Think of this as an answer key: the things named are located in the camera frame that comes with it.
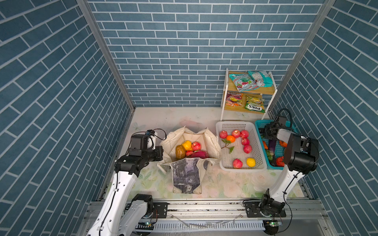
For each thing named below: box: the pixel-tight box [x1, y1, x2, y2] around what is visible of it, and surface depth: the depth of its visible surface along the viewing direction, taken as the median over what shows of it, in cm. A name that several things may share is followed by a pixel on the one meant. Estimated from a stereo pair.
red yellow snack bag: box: [225, 91, 244, 107], surface depth 101 cm
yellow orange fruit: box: [182, 140, 193, 151], surface depth 93 cm
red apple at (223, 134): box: [219, 130, 228, 140], surface depth 101 cm
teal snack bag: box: [247, 70, 274, 88], surface depth 89 cm
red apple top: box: [231, 129, 241, 139], surface depth 101 cm
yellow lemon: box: [246, 157, 256, 168], surface depth 88 cm
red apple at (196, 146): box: [191, 141, 202, 151], surface depth 93 cm
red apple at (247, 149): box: [243, 144, 252, 154], surface depth 93 cm
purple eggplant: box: [268, 139, 277, 156], surface depth 95 cm
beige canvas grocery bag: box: [157, 126, 222, 195], surface depth 79 cm
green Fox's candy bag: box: [245, 95, 266, 114], surface depth 101 cm
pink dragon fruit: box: [186, 150, 210, 159], surface depth 87 cm
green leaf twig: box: [220, 138, 235, 154], surface depth 99 cm
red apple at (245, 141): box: [241, 137, 250, 146], surface depth 98 cm
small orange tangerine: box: [226, 135, 236, 144], surface depth 99 cm
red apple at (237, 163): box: [232, 158, 244, 170], surface depth 87 cm
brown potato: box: [175, 144, 186, 160], surface depth 88 cm
